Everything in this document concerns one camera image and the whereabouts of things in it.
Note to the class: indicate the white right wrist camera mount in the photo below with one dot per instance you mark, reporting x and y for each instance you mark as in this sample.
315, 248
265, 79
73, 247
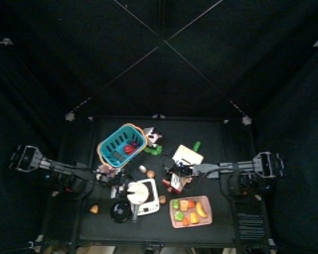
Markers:
176, 181

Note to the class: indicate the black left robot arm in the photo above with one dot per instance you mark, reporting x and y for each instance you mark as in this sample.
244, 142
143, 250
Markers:
55, 164

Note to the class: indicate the white toy kitchen scale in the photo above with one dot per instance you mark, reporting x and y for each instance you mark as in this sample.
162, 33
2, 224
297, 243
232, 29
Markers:
151, 201

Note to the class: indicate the grey toy in basket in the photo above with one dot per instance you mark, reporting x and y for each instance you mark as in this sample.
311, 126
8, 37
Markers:
118, 156

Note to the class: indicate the yellow orange toy food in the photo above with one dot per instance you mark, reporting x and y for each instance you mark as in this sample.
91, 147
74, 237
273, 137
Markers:
194, 217

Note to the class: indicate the teal basket with orange rim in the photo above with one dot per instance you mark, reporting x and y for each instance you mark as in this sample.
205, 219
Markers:
118, 142

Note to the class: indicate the pink plastic tray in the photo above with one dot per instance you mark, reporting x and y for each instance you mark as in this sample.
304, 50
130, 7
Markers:
206, 221

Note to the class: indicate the small white toy piece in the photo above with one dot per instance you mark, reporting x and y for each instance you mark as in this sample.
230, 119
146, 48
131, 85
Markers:
142, 168

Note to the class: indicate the silver frame corner bracket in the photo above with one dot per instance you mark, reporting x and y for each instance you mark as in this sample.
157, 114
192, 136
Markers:
247, 120
70, 116

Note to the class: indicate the white text table sticker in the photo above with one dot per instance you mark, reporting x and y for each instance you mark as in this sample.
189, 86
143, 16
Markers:
251, 226

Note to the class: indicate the yellow toy banana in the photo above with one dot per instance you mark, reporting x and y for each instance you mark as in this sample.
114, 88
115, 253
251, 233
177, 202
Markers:
201, 209

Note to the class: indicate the small green toy cucumber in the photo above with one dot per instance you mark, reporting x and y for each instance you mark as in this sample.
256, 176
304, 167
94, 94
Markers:
197, 145

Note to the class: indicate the white black cow toy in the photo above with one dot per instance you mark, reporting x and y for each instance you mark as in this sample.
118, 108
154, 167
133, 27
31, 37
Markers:
154, 134

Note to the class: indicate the orange toy carrot slice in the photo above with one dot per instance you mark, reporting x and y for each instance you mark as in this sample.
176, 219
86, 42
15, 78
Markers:
192, 204

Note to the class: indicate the red and cream toy toaster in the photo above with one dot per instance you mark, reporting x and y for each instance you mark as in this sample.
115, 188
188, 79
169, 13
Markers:
188, 154

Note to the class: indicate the small green toy lettuce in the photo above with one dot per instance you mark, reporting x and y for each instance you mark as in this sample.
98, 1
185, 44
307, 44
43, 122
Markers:
176, 204

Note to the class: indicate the cream toy bread slice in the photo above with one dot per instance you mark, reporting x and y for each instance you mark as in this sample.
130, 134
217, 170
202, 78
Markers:
185, 205

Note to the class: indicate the small white toy block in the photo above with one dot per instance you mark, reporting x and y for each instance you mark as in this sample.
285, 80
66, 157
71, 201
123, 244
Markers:
114, 193

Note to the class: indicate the large green toy lettuce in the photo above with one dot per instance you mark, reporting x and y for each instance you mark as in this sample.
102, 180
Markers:
180, 215

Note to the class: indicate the brown toy egg half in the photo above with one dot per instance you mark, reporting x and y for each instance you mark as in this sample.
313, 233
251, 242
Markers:
151, 173
162, 199

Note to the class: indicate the small orange toy piece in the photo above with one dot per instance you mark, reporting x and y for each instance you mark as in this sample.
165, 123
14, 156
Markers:
186, 222

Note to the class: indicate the green toy vegetable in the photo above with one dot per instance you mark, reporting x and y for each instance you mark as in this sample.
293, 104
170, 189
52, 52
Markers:
154, 151

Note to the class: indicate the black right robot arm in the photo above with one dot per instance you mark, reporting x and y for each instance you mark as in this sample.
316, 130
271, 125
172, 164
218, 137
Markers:
228, 166

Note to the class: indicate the red toy in basket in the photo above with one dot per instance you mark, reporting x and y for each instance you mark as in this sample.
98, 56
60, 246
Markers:
130, 149

